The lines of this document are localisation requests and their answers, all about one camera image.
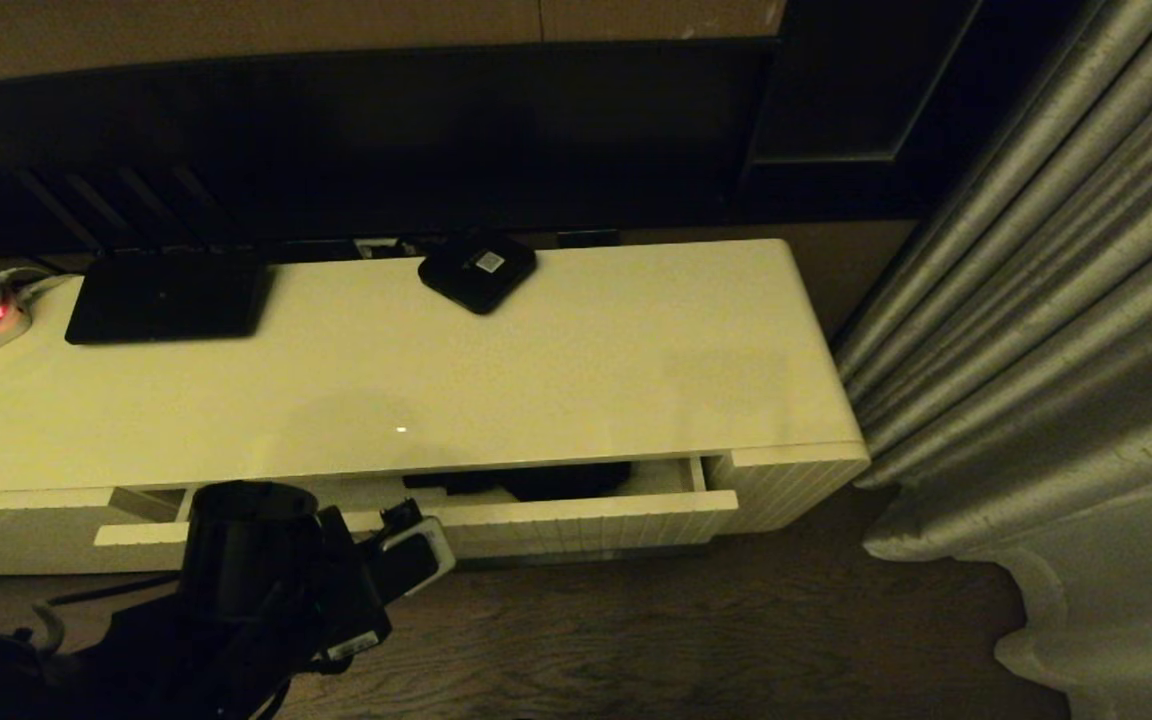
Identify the cream white ribbed drawer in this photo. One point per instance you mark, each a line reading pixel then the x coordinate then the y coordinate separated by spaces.
pixel 586 520

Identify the small black square box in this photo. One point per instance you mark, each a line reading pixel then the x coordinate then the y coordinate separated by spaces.
pixel 476 270

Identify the black wifi router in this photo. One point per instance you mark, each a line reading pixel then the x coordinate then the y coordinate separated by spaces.
pixel 161 298

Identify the white tv cabinet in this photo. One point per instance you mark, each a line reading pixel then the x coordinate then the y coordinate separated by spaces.
pixel 636 350

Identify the dark framed wall panel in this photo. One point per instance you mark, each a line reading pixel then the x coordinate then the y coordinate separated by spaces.
pixel 836 90

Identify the black umbrella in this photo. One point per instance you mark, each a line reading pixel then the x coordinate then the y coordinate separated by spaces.
pixel 546 480

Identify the black television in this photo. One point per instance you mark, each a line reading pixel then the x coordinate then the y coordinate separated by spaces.
pixel 386 150

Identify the grey pleated curtain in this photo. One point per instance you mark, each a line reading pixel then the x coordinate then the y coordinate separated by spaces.
pixel 1036 350

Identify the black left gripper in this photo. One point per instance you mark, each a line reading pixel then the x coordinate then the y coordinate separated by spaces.
pixel 351 590

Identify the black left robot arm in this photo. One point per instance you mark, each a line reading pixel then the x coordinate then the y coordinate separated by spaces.
pixel 226 580

